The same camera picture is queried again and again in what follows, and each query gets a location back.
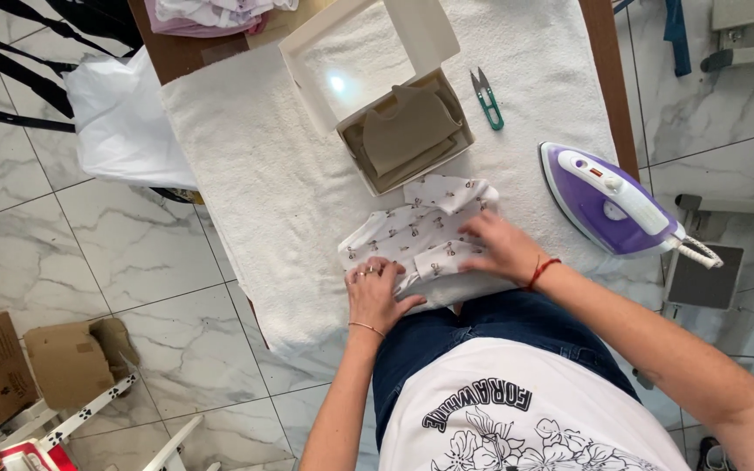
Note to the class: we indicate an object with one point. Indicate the person's right fingers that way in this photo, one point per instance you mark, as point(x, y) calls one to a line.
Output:
point(476, 239)

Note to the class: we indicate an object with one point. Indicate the white open gift box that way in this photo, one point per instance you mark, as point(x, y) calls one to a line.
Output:
point(377, 85)

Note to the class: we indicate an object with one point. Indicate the white paw print stool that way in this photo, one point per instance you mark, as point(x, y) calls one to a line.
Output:
point(89, 425)

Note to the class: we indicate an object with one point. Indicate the black metal chair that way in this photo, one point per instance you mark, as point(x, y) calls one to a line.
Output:
point(23, 59)

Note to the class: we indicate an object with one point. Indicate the purple and white iron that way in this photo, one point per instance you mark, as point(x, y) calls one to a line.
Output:
point(612, 203)

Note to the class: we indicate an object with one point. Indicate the person's right hand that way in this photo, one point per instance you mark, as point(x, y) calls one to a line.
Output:
point(500, 247)

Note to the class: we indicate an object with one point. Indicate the open brown cardboard box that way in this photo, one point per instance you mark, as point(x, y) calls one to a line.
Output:
point(79, 356)

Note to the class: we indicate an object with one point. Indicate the person's white printed t-shirt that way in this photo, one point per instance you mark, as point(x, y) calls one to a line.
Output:
point(527, 412)

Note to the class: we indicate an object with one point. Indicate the white printed baby garment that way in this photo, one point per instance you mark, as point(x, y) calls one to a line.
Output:
point(416, 235)

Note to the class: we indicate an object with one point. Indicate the white plastic bag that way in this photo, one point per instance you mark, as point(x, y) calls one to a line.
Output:
point(122, 124)

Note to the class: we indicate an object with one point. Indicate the person's left hand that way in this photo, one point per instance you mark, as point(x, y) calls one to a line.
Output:
point(372, 295)

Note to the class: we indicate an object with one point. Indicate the green thread snips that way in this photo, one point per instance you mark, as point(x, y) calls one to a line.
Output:
point(487, 99)

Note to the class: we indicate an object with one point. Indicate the white furniture frame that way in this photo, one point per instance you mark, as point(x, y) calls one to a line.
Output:
point(743, 39)

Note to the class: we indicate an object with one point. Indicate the gold finger rings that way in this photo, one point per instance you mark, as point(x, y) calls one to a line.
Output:
point(369, 271)

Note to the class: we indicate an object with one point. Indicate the white terry towel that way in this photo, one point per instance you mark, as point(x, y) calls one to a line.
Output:
point(377, 176)

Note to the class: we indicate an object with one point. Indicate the pile of folded baby clothes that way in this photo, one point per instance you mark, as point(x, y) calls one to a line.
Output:
point(213, 14)

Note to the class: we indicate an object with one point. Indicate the person's blue jeans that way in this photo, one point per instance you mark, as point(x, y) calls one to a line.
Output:
point(482, 340)

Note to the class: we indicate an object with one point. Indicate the folded beige fabric pieces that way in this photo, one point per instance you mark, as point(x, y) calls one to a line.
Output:
point(406, 134)

